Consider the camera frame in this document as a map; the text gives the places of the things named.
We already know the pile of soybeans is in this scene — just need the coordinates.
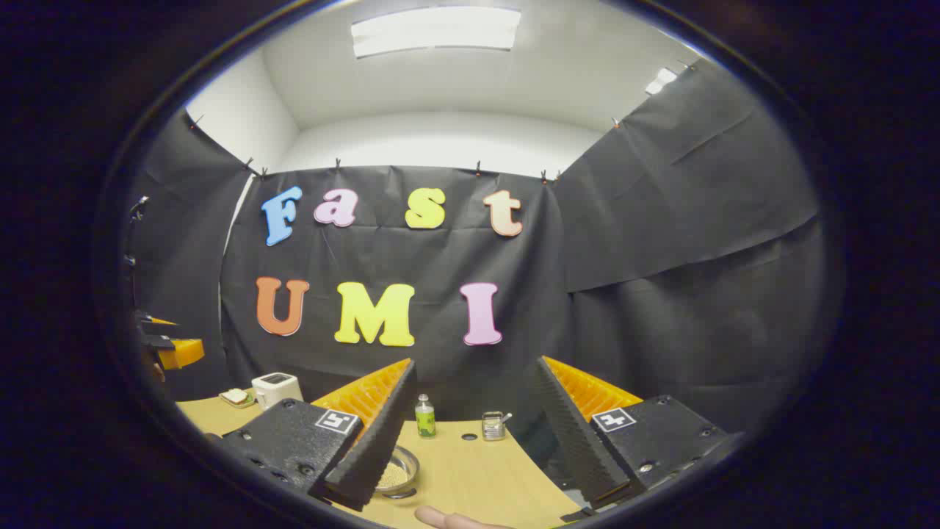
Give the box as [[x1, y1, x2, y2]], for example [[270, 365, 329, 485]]
[[376, 461, 412, 490]]

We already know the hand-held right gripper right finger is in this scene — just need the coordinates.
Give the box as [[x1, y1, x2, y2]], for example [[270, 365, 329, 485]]
[[532, 356, 742, 511]]

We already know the white toaster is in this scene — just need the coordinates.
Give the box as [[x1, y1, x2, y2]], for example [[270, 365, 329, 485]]
[[251, 373, 304, 411]]

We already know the black backdrop cloth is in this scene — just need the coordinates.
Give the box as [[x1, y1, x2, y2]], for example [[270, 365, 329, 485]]
[[121, 59, 827, 471]]

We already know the stainless steel pot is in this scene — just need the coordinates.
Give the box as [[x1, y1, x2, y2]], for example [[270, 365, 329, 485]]
[[375, 445, 421, 500]]

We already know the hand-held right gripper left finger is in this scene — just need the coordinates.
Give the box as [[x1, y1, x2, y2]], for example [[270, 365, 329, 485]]
[[209, 358, 418, 513]]

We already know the large ceiling light panel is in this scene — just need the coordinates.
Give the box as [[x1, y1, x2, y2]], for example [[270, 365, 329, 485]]
[[351, 7, 522, 60]]

